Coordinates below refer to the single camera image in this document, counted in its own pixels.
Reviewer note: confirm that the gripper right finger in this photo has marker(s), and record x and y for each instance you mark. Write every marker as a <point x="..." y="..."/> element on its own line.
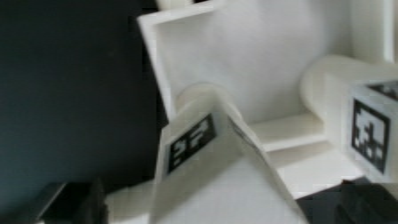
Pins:
<point x="353" y="203"/>

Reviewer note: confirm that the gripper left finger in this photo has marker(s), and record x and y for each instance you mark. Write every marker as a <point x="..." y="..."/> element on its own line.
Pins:
<point x="71" y="204"/>

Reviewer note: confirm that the white chair leg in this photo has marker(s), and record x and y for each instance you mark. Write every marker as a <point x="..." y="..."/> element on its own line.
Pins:
<point x="361" y="120"/>
<point x="217" y="185"/>

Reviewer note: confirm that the white chair seat block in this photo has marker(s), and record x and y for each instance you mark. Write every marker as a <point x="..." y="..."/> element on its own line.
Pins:
<point x="275" y="54"/>

